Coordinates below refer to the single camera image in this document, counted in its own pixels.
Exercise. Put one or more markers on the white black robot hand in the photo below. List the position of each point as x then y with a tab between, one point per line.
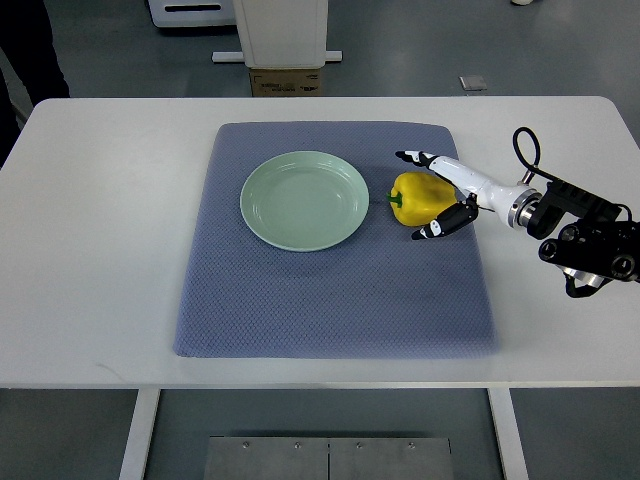
465	192

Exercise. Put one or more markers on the yellow bell pepper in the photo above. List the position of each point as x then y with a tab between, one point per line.
418	198

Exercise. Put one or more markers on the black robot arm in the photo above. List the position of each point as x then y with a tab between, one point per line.
590	239

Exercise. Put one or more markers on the grey floor socket plate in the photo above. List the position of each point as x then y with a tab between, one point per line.
473	83

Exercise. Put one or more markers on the light green plate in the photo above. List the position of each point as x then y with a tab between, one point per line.
304	201

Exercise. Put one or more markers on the blue quilted mat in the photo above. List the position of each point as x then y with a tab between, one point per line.
379	294

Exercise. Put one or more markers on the right white table leg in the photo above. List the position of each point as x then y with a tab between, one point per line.
507	434

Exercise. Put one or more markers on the white table leg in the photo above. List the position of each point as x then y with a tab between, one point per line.
507	434
140	434

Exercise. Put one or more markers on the cardboard box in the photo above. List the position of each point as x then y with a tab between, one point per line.
285	82

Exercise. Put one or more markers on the white machine base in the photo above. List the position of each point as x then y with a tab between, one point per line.
191	14

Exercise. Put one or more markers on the left white table leg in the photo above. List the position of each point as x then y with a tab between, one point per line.
140	434

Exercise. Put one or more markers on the person in dark clothes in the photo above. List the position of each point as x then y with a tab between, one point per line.
27	42

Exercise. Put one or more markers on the white pedestal column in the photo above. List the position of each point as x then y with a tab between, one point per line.
281	34

